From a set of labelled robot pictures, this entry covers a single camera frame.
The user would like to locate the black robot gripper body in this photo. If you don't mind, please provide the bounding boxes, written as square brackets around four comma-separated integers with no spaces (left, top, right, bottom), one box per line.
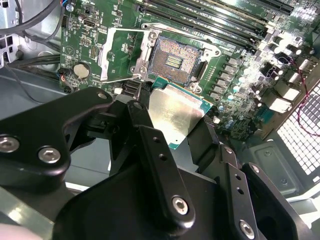
[53,162,237,240]

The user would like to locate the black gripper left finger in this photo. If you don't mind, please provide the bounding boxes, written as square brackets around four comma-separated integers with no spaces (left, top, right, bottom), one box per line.
[0,86,196,230]

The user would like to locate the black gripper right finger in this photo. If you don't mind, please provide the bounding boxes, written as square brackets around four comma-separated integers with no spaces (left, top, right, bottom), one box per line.
[187,114,311,240]

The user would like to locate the silver CPU chip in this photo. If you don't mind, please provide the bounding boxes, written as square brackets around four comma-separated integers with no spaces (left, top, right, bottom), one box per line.
[147,76,215,151]

